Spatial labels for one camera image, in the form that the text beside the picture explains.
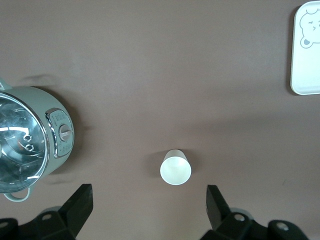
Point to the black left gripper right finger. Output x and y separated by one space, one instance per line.
217 210

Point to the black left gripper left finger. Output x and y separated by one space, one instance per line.
77 210

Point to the white paper cup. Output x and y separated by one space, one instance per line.
175 171

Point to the glass pot lid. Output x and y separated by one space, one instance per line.
17 140

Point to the pale green electric pot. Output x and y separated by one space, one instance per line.
55 100

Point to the white bear print tray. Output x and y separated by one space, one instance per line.
306 70

